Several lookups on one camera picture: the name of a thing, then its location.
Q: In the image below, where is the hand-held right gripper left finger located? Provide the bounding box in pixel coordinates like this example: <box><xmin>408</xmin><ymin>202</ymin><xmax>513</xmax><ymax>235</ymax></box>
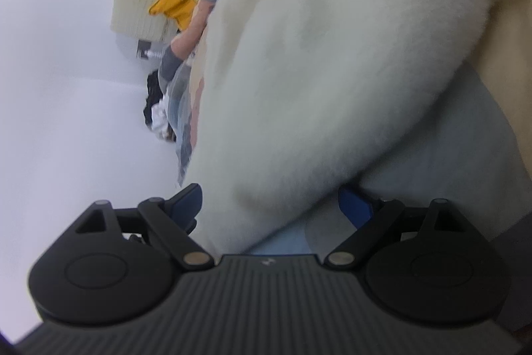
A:
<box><xmin>75</xmin><ymin>184</ymin><xmax>216</xmax><ymax>269</ymax></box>

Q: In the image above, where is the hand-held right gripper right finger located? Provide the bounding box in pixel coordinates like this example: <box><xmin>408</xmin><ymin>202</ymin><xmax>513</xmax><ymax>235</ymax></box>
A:
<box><xmin>324</xmin><ymin>184</ymin><xmax>468</xmax><ymax>269</ymax></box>

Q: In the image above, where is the striped fluffy sweater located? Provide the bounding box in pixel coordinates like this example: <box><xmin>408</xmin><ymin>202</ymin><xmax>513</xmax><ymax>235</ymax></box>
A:
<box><xmin>183</xmin><ymin>0</ymin><xmax>524</xmax><ymax>256</ymax></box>

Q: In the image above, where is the black and white clothes pile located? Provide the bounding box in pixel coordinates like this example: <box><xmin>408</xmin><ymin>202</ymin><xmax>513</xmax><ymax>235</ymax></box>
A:
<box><xmin>143</xmin><ymin>69</ymin><xmax>175</xmax><ymax>143</ymax></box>

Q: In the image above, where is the patchwork bed cover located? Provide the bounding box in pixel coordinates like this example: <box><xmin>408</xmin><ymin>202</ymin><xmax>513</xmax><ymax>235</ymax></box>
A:
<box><xmin>160</xmin><ymin>0</ymin><xmax>532</xmax><ymax>256</ymax></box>

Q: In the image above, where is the small dark fixture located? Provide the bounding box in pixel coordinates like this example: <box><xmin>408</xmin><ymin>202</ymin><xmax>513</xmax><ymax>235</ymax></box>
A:
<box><xmin>136</xmin><ymin>40</ymin><xmax>162</xmax><ymax>60</ymax></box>

